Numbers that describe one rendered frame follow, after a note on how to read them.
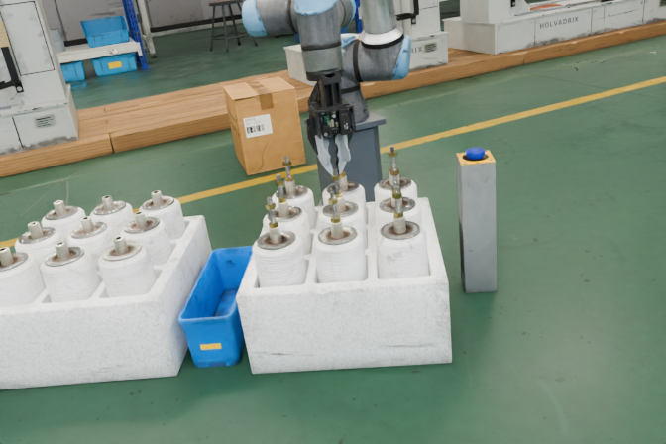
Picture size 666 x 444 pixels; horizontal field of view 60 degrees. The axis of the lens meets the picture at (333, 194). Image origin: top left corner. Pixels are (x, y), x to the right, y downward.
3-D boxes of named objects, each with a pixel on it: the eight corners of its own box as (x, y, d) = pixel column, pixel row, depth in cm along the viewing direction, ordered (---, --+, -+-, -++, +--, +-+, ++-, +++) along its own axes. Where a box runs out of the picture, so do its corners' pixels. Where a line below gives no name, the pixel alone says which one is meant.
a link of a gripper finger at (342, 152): (344, 181, 112) (337, 137, 109) (336, 171, 118) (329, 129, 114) (359, 177, 113) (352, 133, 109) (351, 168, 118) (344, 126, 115)
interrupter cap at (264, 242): (303, 235, 111) (302, 232, 111) (282, 253, 105) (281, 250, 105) (271, 231, 115) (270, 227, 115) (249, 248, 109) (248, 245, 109)
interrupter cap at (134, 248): (111, 246, 117) (110, 242, 117) (147, 242, 117) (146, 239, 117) (96, 264, 110) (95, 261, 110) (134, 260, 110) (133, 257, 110)
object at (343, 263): (314, 320, 116) (301, 240, 109) (345, 297, 122) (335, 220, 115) (350, 336, 109) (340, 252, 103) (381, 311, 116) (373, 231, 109)
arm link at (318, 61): (297, 48, 108) (339, 41, 110) (300, 71, 110) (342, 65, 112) (305, 53, 102) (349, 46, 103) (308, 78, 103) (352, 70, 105)
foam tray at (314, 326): (279, 273, 149) (269, 210, 142) (431, 262, 145) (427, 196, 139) (252, 375, 113) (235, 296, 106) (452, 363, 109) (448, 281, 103)
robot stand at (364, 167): (315, 209, 185) (302, 118, 173) (368, 194, 190) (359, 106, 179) (338, 230, 168) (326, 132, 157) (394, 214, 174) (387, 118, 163)
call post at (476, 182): (460, 277, 137) (456, 154, 125) (491, 276, 136) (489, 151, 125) (465, 293, 130) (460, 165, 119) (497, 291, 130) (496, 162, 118)
